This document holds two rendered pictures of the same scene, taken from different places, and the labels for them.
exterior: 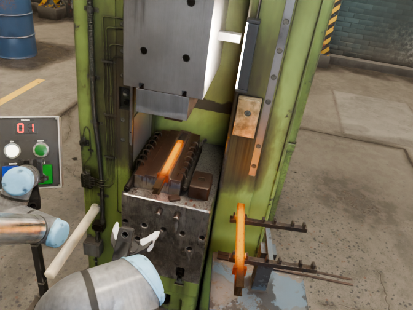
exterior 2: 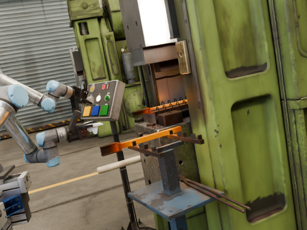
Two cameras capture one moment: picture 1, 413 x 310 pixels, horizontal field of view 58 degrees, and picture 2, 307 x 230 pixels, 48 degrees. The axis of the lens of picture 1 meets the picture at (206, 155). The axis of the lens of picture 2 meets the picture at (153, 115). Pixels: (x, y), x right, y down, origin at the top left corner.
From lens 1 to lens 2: 1.80 m
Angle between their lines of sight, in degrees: 62
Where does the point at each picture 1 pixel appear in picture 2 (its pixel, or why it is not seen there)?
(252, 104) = (180, 46)
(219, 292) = (144, 189)
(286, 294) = (180, 201)
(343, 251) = not seen: outside the picture
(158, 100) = (136, 55)
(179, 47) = (133, 18)
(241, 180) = (197, 115)
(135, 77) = (129, 44)
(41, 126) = (110, 85)
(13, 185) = (48, 86)
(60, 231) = (45, 101)
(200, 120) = not seen: hidden behind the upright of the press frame
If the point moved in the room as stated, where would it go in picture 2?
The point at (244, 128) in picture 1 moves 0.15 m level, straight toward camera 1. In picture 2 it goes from (182, 66) to (157, 71)
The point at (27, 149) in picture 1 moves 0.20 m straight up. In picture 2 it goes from (103, 97) to (97, 70)
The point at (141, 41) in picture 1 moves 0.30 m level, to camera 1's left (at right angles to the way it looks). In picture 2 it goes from (126, 23) to (108, 31)
